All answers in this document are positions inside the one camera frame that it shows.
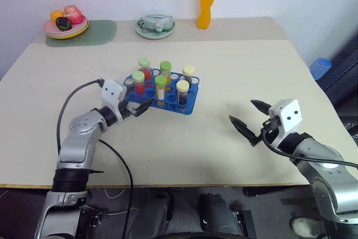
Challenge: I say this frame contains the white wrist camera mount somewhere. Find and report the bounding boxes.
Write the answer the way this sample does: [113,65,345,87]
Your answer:
[268,99,303,134]
[100,79,127,120]

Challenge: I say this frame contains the yellow liquid tube green cap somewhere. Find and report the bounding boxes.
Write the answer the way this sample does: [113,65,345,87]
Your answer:
[154,74,168,101]

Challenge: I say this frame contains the pink toy peach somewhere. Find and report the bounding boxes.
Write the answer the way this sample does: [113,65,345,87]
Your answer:
[63,4,85,25]

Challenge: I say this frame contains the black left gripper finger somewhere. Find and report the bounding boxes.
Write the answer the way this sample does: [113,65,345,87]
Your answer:
[135,99,153,110]
[135,104,152,118]

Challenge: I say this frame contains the green placemat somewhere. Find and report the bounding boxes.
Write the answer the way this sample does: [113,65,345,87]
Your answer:
[45,19,118,48]

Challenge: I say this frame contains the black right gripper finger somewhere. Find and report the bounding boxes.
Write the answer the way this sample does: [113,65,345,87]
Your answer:
[229,114,260,147]
[250,99,272,117]

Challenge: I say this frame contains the orange toy fruit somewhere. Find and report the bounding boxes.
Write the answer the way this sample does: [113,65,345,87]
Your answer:
[50,10,65,22]

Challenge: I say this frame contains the dark liquid tube cream cap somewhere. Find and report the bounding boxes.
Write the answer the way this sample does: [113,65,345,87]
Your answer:
[182,64,196,87]
[176,79,190,106]

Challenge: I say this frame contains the blue tube rack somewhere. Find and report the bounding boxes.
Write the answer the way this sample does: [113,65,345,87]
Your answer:
[123,67,201,116]

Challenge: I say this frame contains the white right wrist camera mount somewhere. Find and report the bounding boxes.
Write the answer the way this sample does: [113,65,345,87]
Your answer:
[268,99,303,134]

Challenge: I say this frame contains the white shoe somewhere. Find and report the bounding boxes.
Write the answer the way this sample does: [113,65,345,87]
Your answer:
[290,216,323,238]

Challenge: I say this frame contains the dark rounded robot leg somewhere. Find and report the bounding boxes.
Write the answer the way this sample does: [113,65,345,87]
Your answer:
[197,193,239,236]
[136,192,175,235]

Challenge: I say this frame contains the pale green round plate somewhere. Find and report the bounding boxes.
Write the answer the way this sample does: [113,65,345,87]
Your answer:
[134,18,178,40]

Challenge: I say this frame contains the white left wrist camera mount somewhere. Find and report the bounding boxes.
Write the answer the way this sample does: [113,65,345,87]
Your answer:
[100,79,127,120]

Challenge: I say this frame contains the orange liquid tube green cap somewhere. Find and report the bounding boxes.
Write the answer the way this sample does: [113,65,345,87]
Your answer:
[159,60,172,85]

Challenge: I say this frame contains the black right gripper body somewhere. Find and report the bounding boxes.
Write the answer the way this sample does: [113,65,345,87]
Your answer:
[256,116,284,147]

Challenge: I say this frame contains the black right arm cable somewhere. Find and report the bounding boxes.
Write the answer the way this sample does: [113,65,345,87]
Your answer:
[261,129,358,171]

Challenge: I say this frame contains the blue plastic bottle cap object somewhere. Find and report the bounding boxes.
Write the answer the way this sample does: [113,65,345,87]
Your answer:
[309,57,332,81]

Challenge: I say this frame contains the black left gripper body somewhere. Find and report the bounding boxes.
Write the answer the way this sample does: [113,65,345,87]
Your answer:
[119,100,140,120]

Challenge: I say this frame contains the black metal stand bracket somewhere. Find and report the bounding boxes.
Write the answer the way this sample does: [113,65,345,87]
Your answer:
[80,204,109,233]
[231,209,257,239]

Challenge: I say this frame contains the stacked plates with toy food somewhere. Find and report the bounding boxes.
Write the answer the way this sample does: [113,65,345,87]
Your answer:
[46,20,91,40]

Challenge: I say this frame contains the red liquid tube green cap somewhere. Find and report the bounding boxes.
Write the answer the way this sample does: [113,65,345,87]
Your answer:
[131,71,147,95]
[138,57,153,81]

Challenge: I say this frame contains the dark purple toy fruit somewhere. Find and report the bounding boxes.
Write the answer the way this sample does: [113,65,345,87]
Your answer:
[55,16,71,31]

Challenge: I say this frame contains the orange soda bottle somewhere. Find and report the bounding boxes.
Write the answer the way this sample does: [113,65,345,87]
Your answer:
[196,0,219,30]

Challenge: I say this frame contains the pale green pouch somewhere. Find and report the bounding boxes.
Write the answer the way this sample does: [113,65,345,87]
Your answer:
[137,14,176,34]

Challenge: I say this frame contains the pale green plate in stack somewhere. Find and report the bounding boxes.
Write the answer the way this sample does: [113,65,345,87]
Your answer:
[45,23,89,38]

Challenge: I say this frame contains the pink plate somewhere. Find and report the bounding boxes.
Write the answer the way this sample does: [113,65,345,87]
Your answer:
[43,18,88,35]

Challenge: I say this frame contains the white floor cable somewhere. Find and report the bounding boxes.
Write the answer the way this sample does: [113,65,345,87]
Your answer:
[104,186,133,217]

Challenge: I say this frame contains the black furniture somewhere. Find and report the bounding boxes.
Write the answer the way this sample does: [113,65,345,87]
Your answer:
[315,34,358,137]

